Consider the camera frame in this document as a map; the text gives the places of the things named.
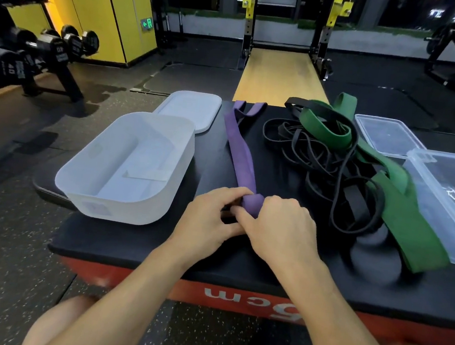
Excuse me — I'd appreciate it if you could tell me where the person's left hand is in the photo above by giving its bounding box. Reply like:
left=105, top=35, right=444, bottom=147
left=162, top=180, right=255, bottom=271

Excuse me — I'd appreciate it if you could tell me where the person's right hand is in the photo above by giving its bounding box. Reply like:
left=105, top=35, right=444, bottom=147
left=224, top=191, right=328, bottom=285

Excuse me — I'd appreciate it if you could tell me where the purple resistance band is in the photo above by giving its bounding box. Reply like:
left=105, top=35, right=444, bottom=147
left=215, top=98, right=275, bottom=218

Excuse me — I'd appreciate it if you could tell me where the person's left forearm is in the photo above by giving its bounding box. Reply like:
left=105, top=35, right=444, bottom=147
left=40, top=234, right=205, bottom=345

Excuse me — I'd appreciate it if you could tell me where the person's right forearm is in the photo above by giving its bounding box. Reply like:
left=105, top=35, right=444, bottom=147
left=273, top=256, right=419, bottom=345

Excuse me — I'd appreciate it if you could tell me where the thin black resistance band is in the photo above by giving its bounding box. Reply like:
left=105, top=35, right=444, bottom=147
left=253, top=116, right=393, bottom=239

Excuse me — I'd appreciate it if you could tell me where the red and black plyo box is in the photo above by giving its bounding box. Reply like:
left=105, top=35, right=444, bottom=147
left=41, top=84, right=455, bottom=345

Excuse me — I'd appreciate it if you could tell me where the wide black resistance band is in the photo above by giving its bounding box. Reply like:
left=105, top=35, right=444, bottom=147
left=273, top=96, right=381, bottom=230

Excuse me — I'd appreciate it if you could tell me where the white plastic lid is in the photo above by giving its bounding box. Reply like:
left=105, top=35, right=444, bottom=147
left=151, top=87, right=224, bottom=137

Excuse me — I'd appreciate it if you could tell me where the wooden lifting platform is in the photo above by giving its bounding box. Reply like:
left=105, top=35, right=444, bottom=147
left=232, top=46, right=334, bottom=112

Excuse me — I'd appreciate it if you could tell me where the white plastic bin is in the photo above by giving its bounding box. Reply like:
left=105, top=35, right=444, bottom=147
left=51, top=104, right=199, bottom=230

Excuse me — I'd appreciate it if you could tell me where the green resistance band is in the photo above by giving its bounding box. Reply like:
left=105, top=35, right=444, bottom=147
left=285, top=88, right=455, bottom=277

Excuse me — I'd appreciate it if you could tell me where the clear plastic lid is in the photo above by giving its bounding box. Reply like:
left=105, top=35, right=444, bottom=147
left=351, top=114, right=430, bottom=162

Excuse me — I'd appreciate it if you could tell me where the black cushioned pad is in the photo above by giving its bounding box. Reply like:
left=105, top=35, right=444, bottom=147
left=30, top=151, right=82, bottom=211

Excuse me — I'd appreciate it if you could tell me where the black and yellow squat rack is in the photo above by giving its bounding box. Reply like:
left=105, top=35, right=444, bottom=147
left=232, top=0, right=355, bottom=84

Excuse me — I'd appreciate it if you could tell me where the person's left leg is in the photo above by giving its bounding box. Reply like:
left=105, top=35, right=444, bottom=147
left=20, top=289, right=100, bottom=345

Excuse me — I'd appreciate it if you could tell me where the clear plastic container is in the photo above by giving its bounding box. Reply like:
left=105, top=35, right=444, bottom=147
left=393, top=147, right=455, bottom=267

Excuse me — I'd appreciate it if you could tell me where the black dumbbell rack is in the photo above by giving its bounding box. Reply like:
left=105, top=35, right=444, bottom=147
left=0, top=0, right=94, bottom=106

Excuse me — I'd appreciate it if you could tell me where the row of black dumbbells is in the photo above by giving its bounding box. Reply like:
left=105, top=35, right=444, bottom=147
left=0, top=0, right=104, bottom=100

